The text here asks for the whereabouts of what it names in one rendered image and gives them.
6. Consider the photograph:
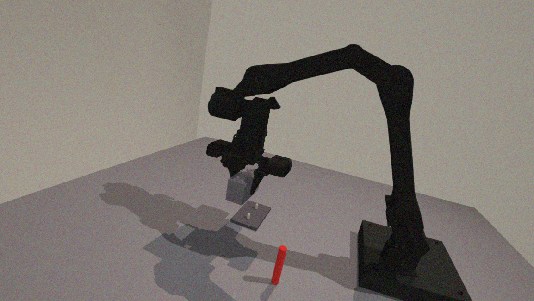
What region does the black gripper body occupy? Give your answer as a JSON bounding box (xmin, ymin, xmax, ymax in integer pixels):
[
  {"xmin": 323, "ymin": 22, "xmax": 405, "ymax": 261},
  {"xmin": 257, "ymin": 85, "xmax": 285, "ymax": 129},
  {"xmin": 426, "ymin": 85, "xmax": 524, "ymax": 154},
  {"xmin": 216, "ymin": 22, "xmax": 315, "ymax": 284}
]
[{"xmin": 206, "ymin": 125, "xmax": 292, "ymax": 177}]

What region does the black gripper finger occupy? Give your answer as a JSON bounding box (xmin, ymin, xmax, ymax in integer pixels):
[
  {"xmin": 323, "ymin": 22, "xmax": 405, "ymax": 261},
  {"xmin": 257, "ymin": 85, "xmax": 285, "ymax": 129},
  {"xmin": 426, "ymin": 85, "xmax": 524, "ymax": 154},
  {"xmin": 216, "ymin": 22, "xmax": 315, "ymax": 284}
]
[
  {"xmin": 227, "ymin": 167, "xmax": 240, "ymax": 177},
  {"xmin": 250, "ymin": 168, "xmax": 269, "ymax": 195}
]

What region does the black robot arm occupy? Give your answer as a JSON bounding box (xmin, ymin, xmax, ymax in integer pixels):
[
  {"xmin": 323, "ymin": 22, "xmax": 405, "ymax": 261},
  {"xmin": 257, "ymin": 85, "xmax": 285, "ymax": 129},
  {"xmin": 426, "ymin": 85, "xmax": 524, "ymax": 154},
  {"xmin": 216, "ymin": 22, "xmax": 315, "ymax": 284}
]
[{"xmin": 208, "ymin": 44, "xmax": 430, "ymax": 277}]

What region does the red peg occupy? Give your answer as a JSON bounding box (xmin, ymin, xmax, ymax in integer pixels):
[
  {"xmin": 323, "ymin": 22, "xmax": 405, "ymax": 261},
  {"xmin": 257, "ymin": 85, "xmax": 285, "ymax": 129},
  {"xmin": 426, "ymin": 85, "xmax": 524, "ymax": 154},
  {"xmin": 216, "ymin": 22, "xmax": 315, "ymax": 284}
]
[{"xmin": 271, "ymin": 245, "xmax": 287, "ymax": 285}]

